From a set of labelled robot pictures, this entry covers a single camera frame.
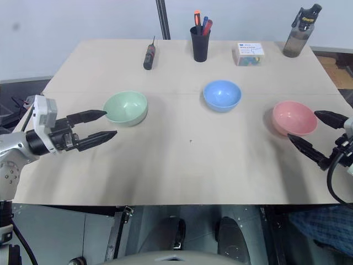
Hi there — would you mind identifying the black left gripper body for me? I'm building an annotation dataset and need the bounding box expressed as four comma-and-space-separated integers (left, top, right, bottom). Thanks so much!
47, 115, 84, 153

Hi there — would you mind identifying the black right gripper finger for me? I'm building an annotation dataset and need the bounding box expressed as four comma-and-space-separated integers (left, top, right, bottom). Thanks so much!
314, 110, 350, 130
287, 133, 332, 170

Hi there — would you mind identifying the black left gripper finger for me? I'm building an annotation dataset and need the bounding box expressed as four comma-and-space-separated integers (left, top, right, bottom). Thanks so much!
75, 130, 118, 152
67, 109, 109, 125

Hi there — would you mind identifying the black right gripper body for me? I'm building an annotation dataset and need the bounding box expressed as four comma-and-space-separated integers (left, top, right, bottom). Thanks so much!
328, 132, 353, 169

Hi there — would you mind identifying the pink-red plastic bowl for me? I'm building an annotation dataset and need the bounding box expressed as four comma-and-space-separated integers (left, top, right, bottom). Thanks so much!
272, 100, 318, 136

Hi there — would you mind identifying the green plastic bowl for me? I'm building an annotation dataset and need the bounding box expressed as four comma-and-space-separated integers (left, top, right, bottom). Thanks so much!
103, 91, 148, 128

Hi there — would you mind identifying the blue checked cloth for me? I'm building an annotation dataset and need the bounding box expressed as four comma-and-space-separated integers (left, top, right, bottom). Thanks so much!
288, 205, 353, 256

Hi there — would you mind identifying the grey water bottle black lid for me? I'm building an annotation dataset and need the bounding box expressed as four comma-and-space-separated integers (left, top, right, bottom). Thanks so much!
282, 3, 323, 58

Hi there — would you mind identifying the blue plastic bowl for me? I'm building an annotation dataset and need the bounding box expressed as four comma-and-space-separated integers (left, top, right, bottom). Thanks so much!
203, 79, 242, 113

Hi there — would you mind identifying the clear box of coloured pins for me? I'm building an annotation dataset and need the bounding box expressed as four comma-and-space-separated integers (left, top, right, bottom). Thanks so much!
235, 41, 266, 67

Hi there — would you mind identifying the dark rounded robot foot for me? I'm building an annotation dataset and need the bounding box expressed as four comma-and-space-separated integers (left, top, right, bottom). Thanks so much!
215, 216, 247, 262

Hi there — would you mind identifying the black metal pole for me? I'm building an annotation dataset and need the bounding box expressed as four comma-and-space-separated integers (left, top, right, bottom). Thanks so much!
155, 0, 172, 40

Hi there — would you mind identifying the black pen holder cup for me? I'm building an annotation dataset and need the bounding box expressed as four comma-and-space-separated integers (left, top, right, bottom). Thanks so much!
189, 26, 211, 62

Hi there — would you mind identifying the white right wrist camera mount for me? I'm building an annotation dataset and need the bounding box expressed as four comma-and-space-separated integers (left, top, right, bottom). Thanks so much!
343, 116, 353, 176

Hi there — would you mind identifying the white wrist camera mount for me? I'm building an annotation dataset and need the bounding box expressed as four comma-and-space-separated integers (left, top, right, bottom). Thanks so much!
343, 116, 353, 176
32, 94, 60, 155

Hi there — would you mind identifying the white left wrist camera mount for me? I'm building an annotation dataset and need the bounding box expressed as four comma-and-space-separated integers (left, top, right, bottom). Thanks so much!
32, 94, 60, 155

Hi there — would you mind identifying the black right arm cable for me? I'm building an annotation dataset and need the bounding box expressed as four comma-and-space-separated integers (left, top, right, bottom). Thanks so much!
326, 151, 353, 205

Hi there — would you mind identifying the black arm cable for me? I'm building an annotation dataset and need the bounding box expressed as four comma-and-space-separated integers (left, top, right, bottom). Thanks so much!
326, 151, 353, 205
10, 219, 40, 265

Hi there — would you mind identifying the dark equipment with cables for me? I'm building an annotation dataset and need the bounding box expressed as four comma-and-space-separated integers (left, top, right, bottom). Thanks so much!
0, 93, 35, 128

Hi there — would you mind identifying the black handled screwdriver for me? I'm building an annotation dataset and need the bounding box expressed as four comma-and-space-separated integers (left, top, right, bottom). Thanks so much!
143, 35, 157, 71

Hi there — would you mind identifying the black table leg frame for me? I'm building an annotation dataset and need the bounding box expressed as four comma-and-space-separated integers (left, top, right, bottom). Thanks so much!
259, 206, 289, 265
105, 205, 135, 261

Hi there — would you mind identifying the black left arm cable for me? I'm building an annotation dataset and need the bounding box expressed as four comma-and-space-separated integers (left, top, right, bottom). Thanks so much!
10, 219, 40, 265

